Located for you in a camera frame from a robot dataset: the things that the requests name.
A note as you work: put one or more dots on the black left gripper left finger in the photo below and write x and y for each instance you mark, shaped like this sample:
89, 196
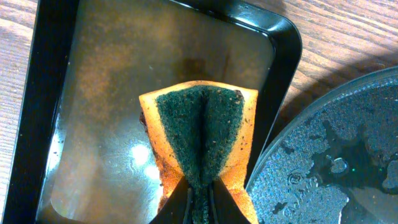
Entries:
178, 208

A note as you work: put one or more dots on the yellow green scrub sponge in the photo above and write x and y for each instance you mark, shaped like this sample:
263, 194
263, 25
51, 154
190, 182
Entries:
203, 131

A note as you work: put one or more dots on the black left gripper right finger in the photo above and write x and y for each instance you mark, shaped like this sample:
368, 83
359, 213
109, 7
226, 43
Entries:
222, 207

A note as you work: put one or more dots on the black rectangular water tray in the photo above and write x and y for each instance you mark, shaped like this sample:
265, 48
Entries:
82, 155

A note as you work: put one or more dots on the black round tray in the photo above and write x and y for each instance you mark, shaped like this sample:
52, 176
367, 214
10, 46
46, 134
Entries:
336, 162

